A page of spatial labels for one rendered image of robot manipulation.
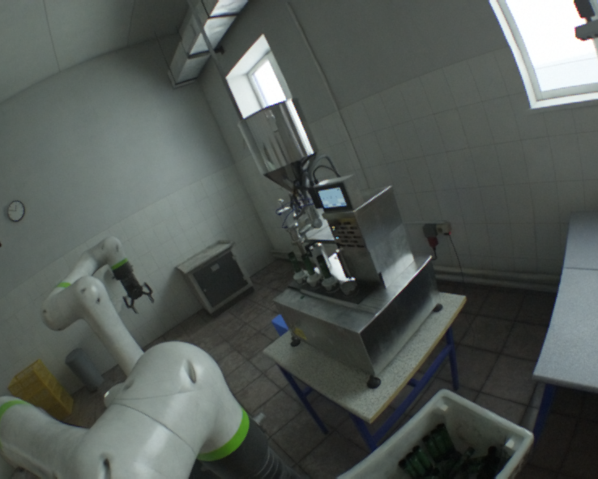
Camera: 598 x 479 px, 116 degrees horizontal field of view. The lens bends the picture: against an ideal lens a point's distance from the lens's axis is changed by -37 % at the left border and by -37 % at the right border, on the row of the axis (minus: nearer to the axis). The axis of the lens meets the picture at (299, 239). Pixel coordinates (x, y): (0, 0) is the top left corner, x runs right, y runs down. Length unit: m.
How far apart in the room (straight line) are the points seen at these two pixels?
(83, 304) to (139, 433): 0.74
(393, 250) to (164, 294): 3.95
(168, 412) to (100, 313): 0.72
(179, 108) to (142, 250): 2.32
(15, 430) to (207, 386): 0.31
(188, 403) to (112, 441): 0.08
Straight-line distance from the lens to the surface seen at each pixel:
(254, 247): 5.02
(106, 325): 0.99
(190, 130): 4.93
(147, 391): 0.29
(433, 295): 1.33
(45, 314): 1.08
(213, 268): 4.06
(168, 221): 4.59
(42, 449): 0.38
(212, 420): 0.32
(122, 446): 0.27
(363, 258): 1.09
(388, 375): 1.18
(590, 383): 1.10
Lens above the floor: 1.62
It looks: 16 degrees down
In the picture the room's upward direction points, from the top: 24 degrees counter-clockwise
